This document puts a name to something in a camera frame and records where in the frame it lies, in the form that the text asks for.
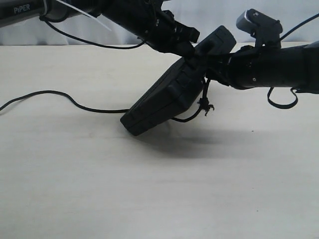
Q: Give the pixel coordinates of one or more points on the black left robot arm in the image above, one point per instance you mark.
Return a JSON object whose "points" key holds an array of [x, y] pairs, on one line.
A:
{"points": [[124, 13]]}

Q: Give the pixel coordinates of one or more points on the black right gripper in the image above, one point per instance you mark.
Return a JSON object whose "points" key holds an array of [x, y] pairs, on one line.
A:
{"points": [[221, 67]]}

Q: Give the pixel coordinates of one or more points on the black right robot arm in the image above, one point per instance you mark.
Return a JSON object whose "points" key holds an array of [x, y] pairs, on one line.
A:
{"points": [[262, 67]]}

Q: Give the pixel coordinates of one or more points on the black plastic carry case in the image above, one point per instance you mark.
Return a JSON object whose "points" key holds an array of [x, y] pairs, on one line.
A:
{"points": [[178, 87]]}

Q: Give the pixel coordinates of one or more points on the white zip tie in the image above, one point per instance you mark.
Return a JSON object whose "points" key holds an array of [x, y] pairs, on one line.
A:
{"points": [[60, 10]]}

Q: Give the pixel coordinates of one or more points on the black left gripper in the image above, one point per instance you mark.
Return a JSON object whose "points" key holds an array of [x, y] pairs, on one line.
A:
{"points": [[160, 31]]}

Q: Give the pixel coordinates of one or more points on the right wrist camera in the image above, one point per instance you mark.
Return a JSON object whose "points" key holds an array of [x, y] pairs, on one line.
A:
{"points": [[264, 29]]}

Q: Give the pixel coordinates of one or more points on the white backdrop curtain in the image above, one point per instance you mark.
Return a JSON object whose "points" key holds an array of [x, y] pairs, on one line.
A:
{"points": [[204, 15]]}

